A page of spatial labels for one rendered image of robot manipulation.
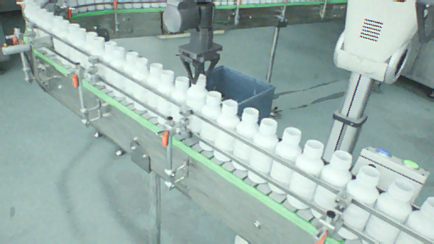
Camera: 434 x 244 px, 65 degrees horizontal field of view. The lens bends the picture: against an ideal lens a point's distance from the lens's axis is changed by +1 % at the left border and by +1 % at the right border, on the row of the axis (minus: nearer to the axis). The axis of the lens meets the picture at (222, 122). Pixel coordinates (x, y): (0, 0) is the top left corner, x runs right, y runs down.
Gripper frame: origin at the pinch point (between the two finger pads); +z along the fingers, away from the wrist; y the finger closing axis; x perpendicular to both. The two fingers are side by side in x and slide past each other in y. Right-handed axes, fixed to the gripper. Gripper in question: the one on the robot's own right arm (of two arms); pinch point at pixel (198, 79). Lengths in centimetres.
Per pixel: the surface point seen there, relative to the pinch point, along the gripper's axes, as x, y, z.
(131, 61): -28.3, 1.1, 4.0
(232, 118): 13.6, 1.4, 5.2
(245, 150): 19.4, 2.3, 11.5
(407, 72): -16, -372, 102
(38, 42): -79, 8, 12
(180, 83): -5.2, 1.9, 2.6
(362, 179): 46.8, 2.4, 3.0
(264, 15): -96, -174, 29
